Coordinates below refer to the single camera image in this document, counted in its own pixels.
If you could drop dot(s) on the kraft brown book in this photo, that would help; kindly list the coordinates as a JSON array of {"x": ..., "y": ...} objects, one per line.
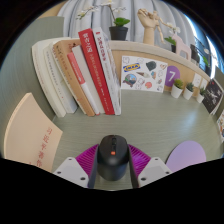
[{"x": 65, "y": 56}]

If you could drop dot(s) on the white sticker sheet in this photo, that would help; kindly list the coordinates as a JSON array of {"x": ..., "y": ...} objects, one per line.
[{"x": 143, "y": 74}]

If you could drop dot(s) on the white book with picture cover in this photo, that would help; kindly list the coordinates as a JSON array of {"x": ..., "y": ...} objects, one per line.
[{"x": 108, "y": 63}]

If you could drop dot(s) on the grey pleated curtain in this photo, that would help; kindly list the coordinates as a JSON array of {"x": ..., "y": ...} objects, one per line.
[{"x": 133, "y": 16}]

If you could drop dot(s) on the black computer mouse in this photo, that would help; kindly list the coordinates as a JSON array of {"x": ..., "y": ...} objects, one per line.
[{"x": 112, "y": 160}]

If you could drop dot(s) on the white wall socket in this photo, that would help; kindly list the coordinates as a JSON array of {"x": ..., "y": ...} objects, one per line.
[
  {"x": 197, "y": 80},
  {"x": 204, "y": 84}
]

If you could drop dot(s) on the wooden mannequin figure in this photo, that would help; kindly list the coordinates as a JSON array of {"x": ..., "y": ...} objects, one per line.
[{"x": 159, "y": 21}]

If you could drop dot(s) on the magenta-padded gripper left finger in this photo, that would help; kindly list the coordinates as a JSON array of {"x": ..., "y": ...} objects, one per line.
[{"x": 71, "y": 170}]

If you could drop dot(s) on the white paperback book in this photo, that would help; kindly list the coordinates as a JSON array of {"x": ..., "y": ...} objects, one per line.
[{"x": 58, "y": 80}]

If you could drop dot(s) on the white orchid in black pot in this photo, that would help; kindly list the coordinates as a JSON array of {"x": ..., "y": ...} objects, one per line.
[
  {"x": 118, "y": 33},
  {"x": 170, "y": 40},
  {"x": 206, "y": 68}
]

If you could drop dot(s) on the black horse figure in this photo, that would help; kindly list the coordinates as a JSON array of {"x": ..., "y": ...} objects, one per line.
[{"x": 194, "y": 53}]

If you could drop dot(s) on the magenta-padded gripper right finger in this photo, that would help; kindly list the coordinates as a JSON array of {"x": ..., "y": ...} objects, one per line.
[{"x": 154, "y": 170}]

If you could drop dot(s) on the small succulent in white pot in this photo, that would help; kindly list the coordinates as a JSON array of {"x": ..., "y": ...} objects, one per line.
[
  {"x": 200, "y": 97},
  {"x": 176, "y": 91},
  {"x": 187, "y": 94}
]

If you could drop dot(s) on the black cover book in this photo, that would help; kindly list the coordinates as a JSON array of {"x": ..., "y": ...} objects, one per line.
[{"x": 212, "y": 96}]

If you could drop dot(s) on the wooden hand model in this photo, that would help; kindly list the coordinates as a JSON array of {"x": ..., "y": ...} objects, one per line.
[{"x": 148, "y": 25}]

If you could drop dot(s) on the purple mouse pad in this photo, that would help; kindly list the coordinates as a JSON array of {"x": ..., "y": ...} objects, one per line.
[{"x": 186, "y": 155}]

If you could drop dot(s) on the beige booklet with red text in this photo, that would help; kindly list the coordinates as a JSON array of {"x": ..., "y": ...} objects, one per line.
[{"x": 30, "y": 136}]

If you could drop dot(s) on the white book with red label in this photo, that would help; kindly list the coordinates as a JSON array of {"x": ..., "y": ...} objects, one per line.
[{"x": 85, "y": 80}]

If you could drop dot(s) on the round purple sticker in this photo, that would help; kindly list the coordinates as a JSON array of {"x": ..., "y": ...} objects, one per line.
[{"x": 172, "y": 76}]

